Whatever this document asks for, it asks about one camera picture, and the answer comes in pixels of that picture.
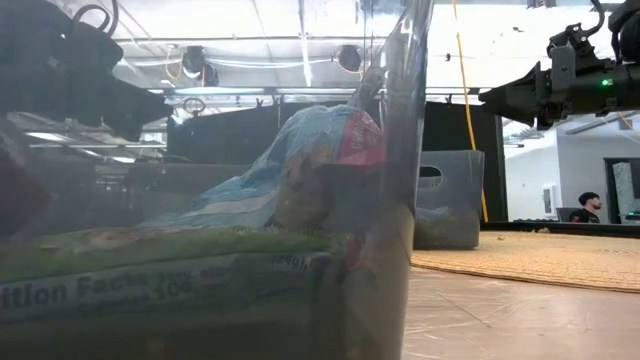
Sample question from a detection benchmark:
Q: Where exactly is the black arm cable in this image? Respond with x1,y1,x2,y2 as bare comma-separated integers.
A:
579,0,607,39
72,0,120,39

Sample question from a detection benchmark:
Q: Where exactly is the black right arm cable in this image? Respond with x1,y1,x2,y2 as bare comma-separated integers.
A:
579,0,607,39

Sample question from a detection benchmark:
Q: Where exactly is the dark doorway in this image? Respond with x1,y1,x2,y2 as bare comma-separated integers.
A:
603,157,640,225

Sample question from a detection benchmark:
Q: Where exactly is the black partition screen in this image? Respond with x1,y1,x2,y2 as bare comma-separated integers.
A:
166,99,507,224

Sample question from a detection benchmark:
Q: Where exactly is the person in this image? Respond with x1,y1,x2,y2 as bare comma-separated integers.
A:
568,191,604,224

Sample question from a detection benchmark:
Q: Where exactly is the blue granola bar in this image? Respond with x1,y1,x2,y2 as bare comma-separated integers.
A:
138,103,387,234

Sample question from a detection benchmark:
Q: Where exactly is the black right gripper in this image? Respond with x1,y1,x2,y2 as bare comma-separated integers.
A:
478,23,640,131

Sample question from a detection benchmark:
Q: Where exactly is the round woven yellow placemat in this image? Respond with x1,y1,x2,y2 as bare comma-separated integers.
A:
410,230,640,295

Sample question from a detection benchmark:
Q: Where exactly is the black overhead-mounted device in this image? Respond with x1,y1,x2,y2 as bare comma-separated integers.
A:
337,44,362,73
180,45,220,87

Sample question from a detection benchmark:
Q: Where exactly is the grey translucent plastic bin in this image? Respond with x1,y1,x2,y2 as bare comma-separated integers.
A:
0,0,435,360
412,148,486,251

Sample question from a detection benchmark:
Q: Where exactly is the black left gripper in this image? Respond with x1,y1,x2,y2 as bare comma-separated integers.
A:
0,0,174,143

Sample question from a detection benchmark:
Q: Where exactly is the yellow hanging cable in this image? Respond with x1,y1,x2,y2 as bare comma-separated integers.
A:
451,0,490,223

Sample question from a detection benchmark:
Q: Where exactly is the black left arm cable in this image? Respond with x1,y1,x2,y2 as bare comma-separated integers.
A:
72,0,120,39

